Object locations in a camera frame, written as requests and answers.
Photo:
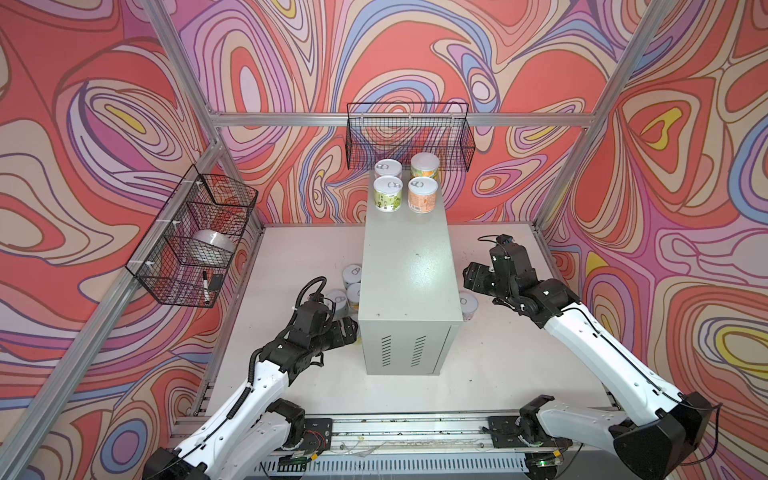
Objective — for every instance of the grey metal cabinet counter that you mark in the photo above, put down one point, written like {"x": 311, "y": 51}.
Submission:
{"x": 409, "y": 310}

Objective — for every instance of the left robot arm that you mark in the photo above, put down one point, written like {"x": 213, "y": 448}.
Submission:
{"x": 256, "y": 420}

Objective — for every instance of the orange green lidded can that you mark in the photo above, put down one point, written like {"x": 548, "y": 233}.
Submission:
{"x": 425, "y": 164}

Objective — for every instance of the yellow can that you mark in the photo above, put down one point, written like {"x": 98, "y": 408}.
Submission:
{"x": 353, "y": 294}

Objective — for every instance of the green labelled can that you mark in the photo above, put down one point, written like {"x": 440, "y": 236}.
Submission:
{"x": 387, "y": 193}

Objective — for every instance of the green circuit board left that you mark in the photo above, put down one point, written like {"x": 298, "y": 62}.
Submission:
{"x": 295, "y": 463}

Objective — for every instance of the orange red labelled can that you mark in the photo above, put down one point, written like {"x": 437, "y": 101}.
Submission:
{"x": 422, "y": 194}

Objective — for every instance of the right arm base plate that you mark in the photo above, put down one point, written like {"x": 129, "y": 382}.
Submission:
{"x": 510, "y": 433}

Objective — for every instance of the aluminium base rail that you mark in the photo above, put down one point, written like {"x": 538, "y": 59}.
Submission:
{"x": 414, "y": 433}

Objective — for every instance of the green circuit board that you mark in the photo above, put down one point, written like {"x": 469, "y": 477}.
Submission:
{"x": 295, "y": 463}
{"x": 544, "y": 460}

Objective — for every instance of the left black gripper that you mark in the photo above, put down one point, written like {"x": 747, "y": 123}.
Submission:
{"x": 338, "y": 338}

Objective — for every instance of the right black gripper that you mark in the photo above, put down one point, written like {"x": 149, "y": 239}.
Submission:
{"x": 475, "y": 276}

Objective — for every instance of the white tape roll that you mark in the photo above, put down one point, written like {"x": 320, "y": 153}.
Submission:
{"x": 208, "y": 241}

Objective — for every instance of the teal can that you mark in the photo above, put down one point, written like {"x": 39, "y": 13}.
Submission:
{"x": 339, "y": 299}

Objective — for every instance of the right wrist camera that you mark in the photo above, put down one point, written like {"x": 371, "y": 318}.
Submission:
{"x": 504, "y": 239}

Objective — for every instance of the black wire basket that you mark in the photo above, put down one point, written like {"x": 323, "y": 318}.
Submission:
{"x": 399, "y": 130}
{"x": 188, "y": 263}

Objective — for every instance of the black wire basket left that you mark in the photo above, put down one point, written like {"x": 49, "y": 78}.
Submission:
{"x": 188, "y": 263}

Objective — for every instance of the grey can far left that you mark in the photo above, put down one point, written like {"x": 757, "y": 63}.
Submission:
{"x": 351, "y": 274}

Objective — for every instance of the pink labelled can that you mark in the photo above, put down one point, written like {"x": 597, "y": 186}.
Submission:
{"x": 388, "y": 167}

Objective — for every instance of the white grey can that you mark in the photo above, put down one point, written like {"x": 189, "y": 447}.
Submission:
{"x": 469, "y": 305}

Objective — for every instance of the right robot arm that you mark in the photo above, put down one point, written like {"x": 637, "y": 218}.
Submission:
{"x": 658, "y": 426}

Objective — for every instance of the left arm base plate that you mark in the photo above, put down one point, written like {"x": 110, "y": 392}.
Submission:
{"x": 316, "y": 438}

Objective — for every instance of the green circuit board right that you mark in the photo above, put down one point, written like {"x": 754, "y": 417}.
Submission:
{"x": 544, "y": 460}

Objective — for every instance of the black marker pen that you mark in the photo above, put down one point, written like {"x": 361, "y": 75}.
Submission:
{"x": 206, "y": 293}

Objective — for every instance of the black wire basket rear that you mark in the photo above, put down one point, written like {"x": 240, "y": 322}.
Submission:
{"x": 399, "y": 130}

